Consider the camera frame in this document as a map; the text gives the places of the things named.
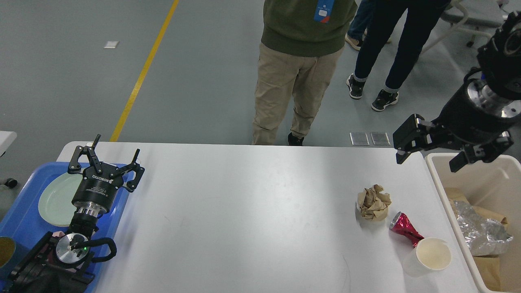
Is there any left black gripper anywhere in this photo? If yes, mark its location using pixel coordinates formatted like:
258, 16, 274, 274
67, 134, 145, 217

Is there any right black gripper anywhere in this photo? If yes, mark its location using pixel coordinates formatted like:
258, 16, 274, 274
393, 79, 520, 173

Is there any brown paper bag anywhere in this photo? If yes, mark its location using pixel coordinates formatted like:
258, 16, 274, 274
473, 256, 503, 291
444, 188, 470, 204

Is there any light green plate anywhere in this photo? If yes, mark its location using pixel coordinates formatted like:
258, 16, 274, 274
38, 173, 83, 227

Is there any pink mug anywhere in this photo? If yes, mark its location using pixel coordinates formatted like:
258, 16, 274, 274
52, 231, 65, 238

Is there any red foil wrapper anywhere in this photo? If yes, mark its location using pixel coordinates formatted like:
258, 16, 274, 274
389, 212, 424, 247

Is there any brown paper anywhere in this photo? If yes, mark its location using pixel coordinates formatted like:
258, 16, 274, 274
357, 184, 392, 221

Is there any aluminium foil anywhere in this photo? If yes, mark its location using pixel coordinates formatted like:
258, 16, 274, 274
450, 201, 515, 256

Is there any white paper cup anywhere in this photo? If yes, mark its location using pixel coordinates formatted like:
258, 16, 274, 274
402, 237, 452, 278

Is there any blue-grey mug yellow inside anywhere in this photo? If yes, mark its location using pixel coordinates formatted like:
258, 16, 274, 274
0, 237, 30, 281

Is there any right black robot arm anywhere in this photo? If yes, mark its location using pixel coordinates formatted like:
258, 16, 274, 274
393, 12, 521, 172

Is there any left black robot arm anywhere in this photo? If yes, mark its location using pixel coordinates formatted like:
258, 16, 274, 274
1, 136, 145, 293

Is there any beige plastic bin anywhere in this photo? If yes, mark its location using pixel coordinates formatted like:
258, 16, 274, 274
425, 153, 521, 293

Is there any brown bag in bin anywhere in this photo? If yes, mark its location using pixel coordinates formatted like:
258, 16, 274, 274
472, 206, 508, 229

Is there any right white office chair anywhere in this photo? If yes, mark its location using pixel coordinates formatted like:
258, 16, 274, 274
422, 0, 505, 54

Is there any person in dark jeans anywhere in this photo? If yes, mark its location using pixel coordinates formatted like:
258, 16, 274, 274
346, 0, 452, 112

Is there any person in blue jeans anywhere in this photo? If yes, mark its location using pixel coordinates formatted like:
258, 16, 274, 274
344, 0, 377, 51

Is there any person in khaki trousers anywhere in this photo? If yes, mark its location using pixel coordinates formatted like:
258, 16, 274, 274
252, 0, 358, 146

